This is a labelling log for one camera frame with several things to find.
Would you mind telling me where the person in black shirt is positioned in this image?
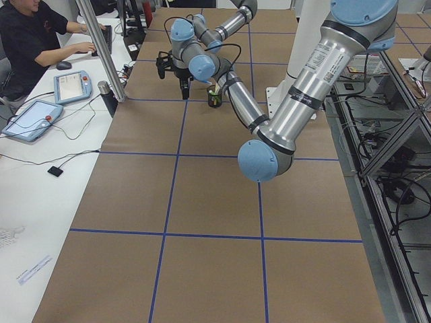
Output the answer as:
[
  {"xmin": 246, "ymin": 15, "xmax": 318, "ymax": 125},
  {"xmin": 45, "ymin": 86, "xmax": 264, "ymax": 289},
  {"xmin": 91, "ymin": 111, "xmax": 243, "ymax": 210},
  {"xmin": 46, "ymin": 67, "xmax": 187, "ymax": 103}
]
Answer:
[{"xmin": 1, "ymin": 1, "xmax": 96, "ymax": 100}]

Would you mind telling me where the aluminium frame rack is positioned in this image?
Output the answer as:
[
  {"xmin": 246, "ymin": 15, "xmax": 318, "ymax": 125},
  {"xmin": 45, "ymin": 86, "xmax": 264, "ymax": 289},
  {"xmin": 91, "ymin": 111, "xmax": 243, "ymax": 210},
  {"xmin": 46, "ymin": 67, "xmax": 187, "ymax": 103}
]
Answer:
[{"xmin": 325, "ymin": 44, "xmax": 430, "ymax": 322}]

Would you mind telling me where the right black braided cable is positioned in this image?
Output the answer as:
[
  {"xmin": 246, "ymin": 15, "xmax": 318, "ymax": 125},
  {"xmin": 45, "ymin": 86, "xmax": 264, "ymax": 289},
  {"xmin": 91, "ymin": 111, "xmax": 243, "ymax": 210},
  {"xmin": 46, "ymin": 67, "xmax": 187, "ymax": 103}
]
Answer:
[{"xmin": 164, "ymin": 16, "xmax": 242, "ymax": 73}]

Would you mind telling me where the black mesh pen cup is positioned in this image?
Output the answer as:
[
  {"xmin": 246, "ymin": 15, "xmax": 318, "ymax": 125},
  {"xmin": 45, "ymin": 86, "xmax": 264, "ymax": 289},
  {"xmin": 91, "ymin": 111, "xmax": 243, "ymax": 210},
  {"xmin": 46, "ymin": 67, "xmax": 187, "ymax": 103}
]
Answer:
[{"xmin": 207, "ymin": 91, "xmax": 222, "ymax": 108}]

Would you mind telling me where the blue teach pendant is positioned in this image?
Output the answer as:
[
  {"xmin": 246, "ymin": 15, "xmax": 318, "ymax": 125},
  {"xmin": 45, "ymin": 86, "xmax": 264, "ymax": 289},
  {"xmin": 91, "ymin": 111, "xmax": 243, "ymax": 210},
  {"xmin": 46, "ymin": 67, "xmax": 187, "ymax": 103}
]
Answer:
[
  {"xmin": 1, "ymin": 100, "xmax": 63, "ymax": 142},
  {"xmin": 53, "ymin": 71, "xmax": 92, "ymax": 105}
]

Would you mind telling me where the upper blue teach pendant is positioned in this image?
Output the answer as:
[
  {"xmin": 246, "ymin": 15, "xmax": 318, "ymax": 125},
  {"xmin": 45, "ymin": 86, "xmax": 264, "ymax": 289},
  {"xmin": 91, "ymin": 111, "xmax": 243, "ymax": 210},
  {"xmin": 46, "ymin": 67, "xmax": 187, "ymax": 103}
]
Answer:
[{"xmin": 53, "ymin": 71, "xmax": 92, "ymax": 105}]

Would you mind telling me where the aluminium frame post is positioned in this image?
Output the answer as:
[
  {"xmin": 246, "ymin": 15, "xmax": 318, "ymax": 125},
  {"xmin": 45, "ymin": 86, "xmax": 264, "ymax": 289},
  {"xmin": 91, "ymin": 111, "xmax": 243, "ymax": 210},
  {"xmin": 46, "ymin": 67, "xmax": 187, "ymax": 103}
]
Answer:
[{"xmin": 75, "ymin": 0, "xmax": 126, "ymax": 102}]

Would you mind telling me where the black keyboard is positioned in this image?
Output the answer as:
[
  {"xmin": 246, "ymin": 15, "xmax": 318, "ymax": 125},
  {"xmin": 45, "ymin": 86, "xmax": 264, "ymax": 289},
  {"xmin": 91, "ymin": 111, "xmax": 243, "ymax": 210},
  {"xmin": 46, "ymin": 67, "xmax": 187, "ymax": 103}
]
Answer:
[{"xmin": 101, "ymin": 25, "xmax": 112, "ymax": 54}]

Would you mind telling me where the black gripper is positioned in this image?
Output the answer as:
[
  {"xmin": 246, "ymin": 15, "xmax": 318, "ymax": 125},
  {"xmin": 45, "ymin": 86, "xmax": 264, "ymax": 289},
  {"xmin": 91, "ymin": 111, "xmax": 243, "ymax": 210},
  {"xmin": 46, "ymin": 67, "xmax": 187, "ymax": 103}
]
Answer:
[{"xmin": 172, "ymin": 57, "xmax": 194, "ymax": 100}]

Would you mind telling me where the small black square pad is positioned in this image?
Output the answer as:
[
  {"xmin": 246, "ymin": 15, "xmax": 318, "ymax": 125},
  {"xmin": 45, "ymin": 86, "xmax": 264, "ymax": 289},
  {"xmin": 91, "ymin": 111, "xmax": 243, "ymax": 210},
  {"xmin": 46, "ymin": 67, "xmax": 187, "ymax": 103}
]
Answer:
[{"xmin": 47, "ymin": 166, "xmax": 63, "ymax": 178}]

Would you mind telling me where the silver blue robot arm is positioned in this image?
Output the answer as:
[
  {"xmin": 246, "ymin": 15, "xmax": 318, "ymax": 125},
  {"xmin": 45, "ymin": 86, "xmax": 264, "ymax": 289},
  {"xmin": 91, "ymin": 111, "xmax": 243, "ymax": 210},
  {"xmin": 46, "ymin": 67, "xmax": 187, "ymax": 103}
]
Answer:
[
  {"xmin": 214, "ymin": 1, "xmax": 398, "ymax": 182},
  {"xmin": 170, "ymin": 1, "xmax": 258, "ymax": 100}
]

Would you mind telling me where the grey computer mouse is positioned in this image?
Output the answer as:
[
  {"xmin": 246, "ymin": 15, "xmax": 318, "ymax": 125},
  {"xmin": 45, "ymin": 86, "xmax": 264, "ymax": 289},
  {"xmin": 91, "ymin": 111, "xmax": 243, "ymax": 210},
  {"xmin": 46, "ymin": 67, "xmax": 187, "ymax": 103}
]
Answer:
[{"xmin": 56, "ymin": 61, "xmax": 72, "ymax": 71}]

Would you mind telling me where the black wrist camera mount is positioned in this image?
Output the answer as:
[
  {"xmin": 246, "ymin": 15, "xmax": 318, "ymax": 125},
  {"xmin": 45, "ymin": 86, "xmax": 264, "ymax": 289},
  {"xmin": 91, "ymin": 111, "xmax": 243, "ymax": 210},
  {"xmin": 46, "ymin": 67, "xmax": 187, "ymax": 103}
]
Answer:
[{"xmin": 156, "ymin": 51, "xmax": 173, "ymax": 79}]

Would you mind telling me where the lower blue teach pendant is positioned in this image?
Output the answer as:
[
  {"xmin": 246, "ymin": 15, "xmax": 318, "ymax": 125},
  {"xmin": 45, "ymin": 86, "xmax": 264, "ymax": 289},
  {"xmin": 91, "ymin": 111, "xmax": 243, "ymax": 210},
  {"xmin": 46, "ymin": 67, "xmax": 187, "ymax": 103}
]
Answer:
[{"xmin": 1, "ymin": 100, "xmax": 63, "ymax": 142}]

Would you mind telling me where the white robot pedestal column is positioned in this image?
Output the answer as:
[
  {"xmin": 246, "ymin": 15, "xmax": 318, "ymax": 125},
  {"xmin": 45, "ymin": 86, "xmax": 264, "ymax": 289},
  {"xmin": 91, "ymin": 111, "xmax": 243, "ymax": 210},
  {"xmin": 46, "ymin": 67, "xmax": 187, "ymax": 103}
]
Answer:
[{"xmin": 267, "ymin": 0, "xmax": 330, "ymax": 118}]

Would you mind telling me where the dark metal water bottle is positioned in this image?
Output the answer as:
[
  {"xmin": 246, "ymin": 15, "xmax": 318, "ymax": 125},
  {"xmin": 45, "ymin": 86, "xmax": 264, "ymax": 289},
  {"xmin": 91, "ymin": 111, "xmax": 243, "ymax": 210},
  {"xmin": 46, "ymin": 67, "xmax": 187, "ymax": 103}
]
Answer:
[{"xmin": 98, "ymin": 80, "xmax": 118, "ymax": 118}]

